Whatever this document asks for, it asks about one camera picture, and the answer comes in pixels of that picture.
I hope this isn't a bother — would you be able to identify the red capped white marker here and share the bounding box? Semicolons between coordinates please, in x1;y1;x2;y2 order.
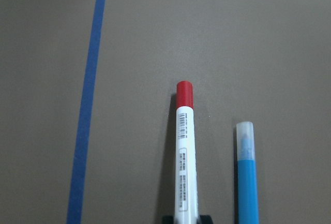
174;81;200;223

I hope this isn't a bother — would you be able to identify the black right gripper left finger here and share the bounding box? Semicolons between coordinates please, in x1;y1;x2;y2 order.
161;215;175;224

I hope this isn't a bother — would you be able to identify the blue highlighter pen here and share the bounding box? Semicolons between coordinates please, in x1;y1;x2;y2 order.
236;122;259;223

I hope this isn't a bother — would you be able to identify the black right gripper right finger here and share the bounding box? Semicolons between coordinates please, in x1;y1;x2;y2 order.
198;215;213;224

